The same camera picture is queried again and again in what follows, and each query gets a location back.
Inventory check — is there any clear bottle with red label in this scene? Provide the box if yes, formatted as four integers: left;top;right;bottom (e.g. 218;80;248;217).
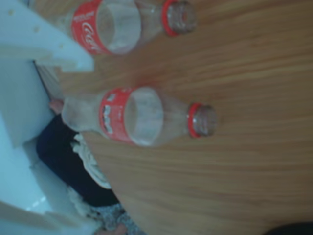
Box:
61;87;219;147
55;0;198;56

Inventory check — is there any light grey sofa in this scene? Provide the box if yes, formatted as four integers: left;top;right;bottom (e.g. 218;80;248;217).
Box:
0;58;83;221

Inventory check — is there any person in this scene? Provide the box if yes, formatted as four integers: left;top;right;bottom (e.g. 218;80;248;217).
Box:
36;99;120;208

